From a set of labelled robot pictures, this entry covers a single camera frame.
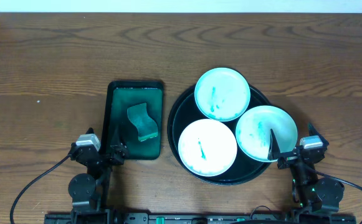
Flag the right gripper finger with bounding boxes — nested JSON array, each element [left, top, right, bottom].
[[308, 123, 326, 143], [267, 129, 281, 161]]

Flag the pale green plate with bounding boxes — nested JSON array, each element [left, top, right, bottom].
[[236, 106, 298, 162], [194, 67, 251, 122]]

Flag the green sponge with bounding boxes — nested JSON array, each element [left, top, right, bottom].
[[127, 103, 158, 142]]

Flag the white plate green stain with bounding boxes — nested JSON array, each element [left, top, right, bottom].
[[178, 119, 237, 177]]

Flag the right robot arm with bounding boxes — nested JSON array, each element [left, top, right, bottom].
[[268, 124, 345, 223]]

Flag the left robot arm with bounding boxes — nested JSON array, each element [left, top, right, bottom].
[[68, 127, 128, 224]]

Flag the rectangular black tray green water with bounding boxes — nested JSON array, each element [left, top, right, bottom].
[[102, 80, 164, 160]]

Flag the round black tray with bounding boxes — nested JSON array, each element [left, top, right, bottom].
[[168, 86, 272, 185]]

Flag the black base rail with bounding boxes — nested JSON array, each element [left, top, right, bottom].
[[43, 212, 358, 224]]

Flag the left black cable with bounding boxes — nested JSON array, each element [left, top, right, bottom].
[[9, 154, 71, 224]]

